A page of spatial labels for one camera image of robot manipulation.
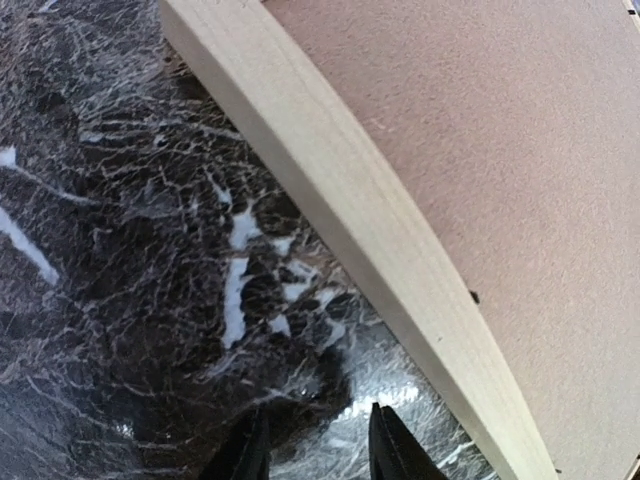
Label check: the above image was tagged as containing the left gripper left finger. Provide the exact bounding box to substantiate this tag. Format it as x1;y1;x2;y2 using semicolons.
199;408;270;480

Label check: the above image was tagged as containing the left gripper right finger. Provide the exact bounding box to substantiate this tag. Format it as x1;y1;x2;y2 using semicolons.
368;403;447;480

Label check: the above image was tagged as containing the wooden picture frame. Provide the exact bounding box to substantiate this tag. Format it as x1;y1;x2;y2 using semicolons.
159;1;639;479

